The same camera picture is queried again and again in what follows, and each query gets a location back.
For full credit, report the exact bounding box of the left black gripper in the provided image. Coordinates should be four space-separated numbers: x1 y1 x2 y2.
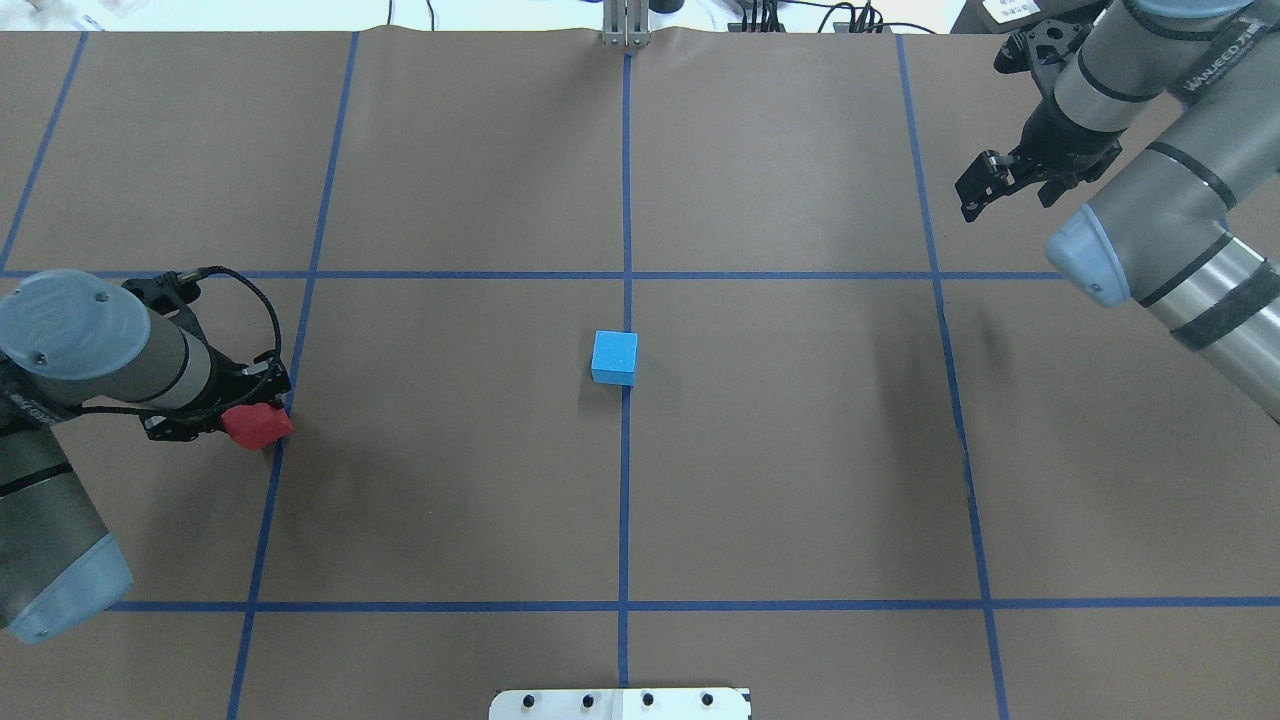
140 350 292 443

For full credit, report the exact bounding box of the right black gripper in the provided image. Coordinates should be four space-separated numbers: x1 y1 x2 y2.
954 100 1123 223

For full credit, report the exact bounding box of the red foam block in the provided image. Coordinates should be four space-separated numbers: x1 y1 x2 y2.
220 404 294 451

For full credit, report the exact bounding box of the blue foam block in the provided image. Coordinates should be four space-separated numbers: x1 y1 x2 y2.
590 331 639 387

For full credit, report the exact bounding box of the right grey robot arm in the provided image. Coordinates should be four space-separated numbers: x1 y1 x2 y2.
955 1 1279 416

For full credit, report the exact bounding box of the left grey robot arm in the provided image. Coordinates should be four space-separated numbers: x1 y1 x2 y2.
3 266 293 646

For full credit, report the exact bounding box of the brown paper table cover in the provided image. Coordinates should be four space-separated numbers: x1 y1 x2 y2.
3 27 1277 719

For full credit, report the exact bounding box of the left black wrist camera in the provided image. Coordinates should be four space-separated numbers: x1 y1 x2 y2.
122 268 209 340

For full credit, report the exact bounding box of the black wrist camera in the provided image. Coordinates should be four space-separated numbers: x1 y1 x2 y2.
122 268 209 340
992 18 1093 97

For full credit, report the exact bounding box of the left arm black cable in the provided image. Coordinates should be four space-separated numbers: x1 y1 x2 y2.
79 266 285 421

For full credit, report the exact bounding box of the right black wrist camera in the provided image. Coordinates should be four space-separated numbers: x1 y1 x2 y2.
992 18 1093 97

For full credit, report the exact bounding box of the aluminium frame post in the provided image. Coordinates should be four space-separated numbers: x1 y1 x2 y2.
600 0 652 49

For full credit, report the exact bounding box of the white pedestal base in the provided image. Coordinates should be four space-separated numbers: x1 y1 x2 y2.
488 687 754 719

